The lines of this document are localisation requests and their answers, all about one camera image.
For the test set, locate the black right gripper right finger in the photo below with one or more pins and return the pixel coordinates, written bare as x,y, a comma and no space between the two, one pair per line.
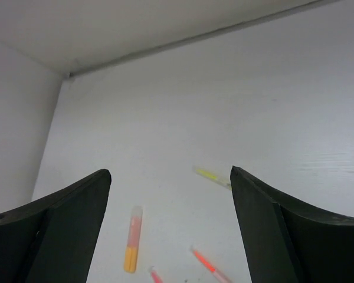
288,240

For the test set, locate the orange thin pen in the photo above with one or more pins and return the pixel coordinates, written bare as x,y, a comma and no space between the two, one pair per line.
216,273

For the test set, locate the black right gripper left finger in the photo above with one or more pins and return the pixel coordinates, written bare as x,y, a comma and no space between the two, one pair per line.
53,239

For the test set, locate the red thin pen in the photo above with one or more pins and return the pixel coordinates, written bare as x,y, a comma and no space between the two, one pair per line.
155,276

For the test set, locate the yellow thin pen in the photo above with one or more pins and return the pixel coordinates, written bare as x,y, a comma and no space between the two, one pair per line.
223,181

